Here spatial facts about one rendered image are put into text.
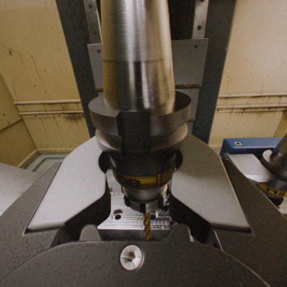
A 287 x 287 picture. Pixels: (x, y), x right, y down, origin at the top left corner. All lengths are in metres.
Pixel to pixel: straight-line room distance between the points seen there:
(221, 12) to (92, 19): 0.49
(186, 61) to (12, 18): 1.05
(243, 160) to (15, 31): 1.35
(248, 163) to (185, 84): 0.51
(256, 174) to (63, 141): 1.40
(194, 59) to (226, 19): 0.18
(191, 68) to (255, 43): 0.62
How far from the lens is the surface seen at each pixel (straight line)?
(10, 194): 1.14
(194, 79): 0.75
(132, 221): 0.47
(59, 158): 1.56
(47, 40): 1.28
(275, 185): 0.33
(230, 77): 1.26
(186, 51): 0.74
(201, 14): 0.76
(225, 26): 0.83
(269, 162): 0.31
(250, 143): 0.35
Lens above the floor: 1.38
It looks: 31 degrees down
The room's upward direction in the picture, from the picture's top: 3 degrees counter-clockwise
